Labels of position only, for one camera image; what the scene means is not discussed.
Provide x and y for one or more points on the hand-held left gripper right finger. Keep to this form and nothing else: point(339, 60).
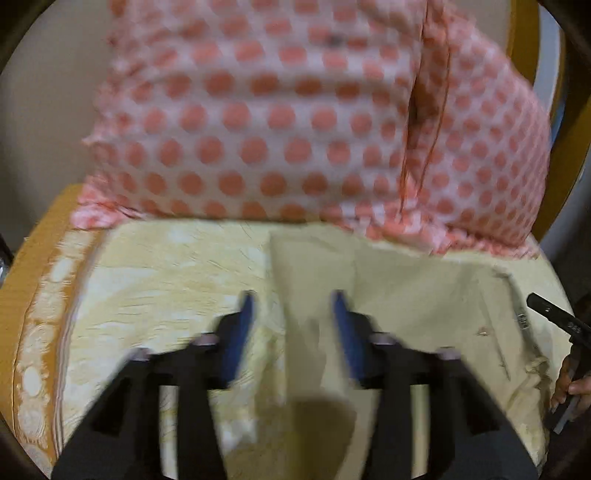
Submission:
point(346, 339)

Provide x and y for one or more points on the wooden bed frame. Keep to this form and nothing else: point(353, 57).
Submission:
point(27, 258)

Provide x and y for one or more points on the yellow patterned bed sheet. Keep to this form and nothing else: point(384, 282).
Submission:
point(161, 286)

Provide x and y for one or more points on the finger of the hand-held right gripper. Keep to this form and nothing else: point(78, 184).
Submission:
point(551, 311)

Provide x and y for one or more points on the wooden bed headboard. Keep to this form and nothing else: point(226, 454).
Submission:
point(565, 152)

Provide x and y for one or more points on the pink polka dot pillow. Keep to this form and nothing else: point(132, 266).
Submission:
point(286, 120)

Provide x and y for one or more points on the beige pants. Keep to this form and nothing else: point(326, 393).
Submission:
point(415, 300)

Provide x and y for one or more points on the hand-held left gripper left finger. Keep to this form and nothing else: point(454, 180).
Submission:
point(241, 332)

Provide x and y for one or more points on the person's right hand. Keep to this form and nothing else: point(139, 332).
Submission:
point(582, 386)

